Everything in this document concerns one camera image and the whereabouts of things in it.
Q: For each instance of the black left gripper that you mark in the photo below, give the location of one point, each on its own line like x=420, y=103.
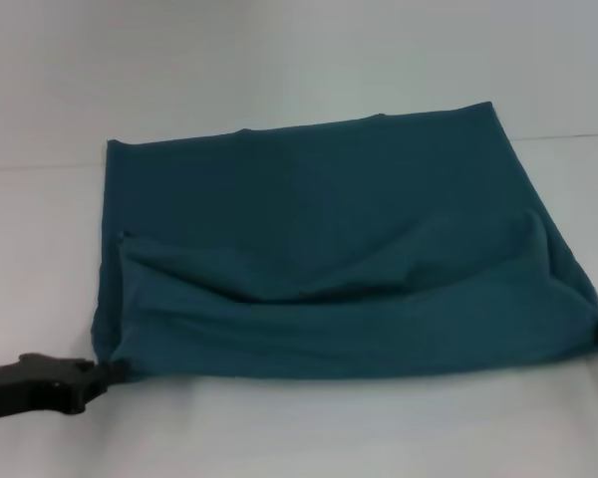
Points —
x=35, y=386

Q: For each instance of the teal shirt with cream lettering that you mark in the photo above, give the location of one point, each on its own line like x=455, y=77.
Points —
x=329, y=239

